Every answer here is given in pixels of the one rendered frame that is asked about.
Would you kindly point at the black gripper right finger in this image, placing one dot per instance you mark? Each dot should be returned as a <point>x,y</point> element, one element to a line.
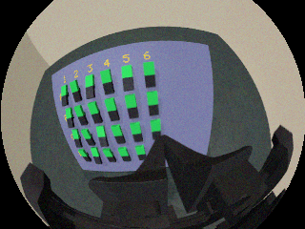
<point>194,172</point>

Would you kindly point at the blue switch panel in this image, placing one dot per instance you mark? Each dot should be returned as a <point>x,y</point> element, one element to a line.
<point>112,104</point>

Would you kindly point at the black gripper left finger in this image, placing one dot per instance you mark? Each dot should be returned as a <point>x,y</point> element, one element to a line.
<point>148,183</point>

